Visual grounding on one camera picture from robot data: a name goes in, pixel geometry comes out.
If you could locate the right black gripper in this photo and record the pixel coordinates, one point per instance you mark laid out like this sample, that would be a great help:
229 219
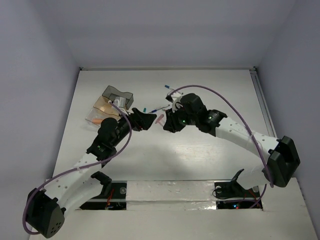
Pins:
171 124

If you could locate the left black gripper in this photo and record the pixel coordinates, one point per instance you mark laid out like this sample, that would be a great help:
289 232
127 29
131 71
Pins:
143 121

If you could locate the pink highlighter marker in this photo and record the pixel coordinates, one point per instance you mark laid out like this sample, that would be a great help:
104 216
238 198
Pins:
159 120

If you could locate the orange highlighter marker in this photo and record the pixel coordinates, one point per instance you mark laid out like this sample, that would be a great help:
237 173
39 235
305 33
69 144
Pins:
96 121

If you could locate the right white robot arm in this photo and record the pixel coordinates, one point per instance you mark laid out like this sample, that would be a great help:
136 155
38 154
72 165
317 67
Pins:
280 156

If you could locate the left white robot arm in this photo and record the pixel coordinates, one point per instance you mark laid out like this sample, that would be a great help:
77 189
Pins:
49 204

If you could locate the blue ballpoint pen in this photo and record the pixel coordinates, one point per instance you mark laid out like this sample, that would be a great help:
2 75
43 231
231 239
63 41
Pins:
158 109

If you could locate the clear plastic container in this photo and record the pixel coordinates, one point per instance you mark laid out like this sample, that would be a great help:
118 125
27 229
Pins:
96 116

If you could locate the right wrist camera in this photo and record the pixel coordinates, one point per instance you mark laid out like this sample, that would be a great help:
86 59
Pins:
175 99

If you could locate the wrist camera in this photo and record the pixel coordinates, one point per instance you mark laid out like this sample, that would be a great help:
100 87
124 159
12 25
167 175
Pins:
119 102
175 99

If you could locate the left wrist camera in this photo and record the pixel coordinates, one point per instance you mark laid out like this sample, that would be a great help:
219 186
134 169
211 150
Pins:
119 102

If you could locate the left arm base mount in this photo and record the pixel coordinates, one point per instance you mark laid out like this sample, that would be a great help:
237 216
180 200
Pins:
112 196

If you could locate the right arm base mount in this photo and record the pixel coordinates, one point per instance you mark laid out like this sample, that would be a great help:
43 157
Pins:
230 195

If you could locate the aluminium side rail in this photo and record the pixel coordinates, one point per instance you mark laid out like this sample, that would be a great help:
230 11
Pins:
262 103

